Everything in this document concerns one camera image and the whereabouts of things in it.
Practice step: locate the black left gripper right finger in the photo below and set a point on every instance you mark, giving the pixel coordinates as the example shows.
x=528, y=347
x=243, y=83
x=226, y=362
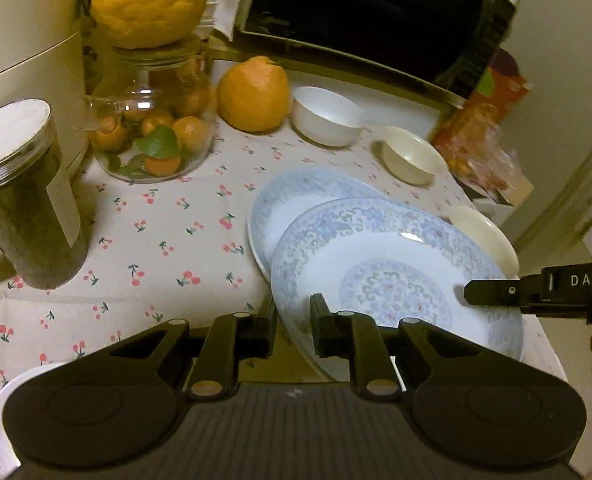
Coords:
x=355, y=338

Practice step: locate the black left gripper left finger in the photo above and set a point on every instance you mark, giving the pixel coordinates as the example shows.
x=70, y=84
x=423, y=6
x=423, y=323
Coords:
x=232, y=338

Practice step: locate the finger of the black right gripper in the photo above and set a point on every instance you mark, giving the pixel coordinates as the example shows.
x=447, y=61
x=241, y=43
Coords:
x=496, y=292

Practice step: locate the large cream bowl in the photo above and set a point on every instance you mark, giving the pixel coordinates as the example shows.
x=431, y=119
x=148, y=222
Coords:
x=486, y=235

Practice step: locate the blue patterned plate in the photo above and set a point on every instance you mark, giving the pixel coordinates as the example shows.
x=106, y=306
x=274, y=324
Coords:
x=289, y=195
x=389, y=261

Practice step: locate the medium cream bowl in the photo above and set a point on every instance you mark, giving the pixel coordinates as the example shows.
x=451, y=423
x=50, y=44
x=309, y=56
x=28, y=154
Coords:
x=410, y=158

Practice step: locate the small white bowl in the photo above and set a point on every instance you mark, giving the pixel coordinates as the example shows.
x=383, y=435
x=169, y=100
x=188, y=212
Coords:
x=326, y=118

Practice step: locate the white kitchen appliance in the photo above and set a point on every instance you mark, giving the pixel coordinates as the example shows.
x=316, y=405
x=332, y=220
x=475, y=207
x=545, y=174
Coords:
x=41, y=57

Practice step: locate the black white cardboard box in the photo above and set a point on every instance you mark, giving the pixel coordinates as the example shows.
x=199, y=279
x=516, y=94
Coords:
x=498, y=205

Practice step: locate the cherry print tablecloth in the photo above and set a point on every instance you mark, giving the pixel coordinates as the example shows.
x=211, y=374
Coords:
x=176, y=249

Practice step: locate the plastic bag of oranges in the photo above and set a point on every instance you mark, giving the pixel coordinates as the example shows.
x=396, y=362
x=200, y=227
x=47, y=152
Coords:
x=471, y=146

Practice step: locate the red gift box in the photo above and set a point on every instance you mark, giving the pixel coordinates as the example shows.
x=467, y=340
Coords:
x=500, y=89

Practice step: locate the glass jar with kumquats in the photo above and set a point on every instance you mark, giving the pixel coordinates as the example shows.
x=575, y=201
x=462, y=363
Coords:
x=151, y=118

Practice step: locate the orange citrus on table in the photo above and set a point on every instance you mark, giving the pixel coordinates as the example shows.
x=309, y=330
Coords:
x=254, y=96

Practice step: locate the grey refrigerator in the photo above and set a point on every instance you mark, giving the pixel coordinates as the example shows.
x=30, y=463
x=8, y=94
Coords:
x=551, y=129

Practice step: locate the black microwave oven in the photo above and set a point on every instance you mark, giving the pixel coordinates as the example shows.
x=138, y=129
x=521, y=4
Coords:
x=444, y=44

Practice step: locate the dark jar with metal lid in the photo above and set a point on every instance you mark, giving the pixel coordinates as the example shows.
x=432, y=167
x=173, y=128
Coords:
x=40, y=224

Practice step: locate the orange citrus on jar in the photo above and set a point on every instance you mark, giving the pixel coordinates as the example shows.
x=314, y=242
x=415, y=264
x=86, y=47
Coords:
x=146, y=24

